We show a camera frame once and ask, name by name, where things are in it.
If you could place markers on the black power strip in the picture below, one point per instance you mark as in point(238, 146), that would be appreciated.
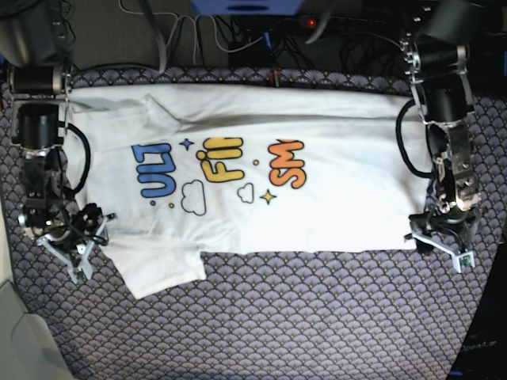
point(311, 22)

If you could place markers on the blue box at top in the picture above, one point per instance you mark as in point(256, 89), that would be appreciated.
point(247, 7)

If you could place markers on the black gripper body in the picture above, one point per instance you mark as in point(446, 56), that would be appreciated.
point(452, 222)
point(54, 228)

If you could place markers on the red black clamp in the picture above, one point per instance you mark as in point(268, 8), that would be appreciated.
point(275, 78)

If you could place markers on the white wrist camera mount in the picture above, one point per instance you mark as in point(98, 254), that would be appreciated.
point(78, 265)
point(460, 260)

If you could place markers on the white printed T-shirt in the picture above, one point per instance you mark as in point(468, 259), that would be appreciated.
point(193, 169)

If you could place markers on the purple fan-pattern table mat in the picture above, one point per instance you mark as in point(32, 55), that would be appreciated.
point(374, 315)

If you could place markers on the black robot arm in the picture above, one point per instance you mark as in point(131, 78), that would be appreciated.
point(36, 48)
point(452, 132)

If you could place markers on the grey plastic bin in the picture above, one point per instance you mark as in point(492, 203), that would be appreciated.
point(28, 349)

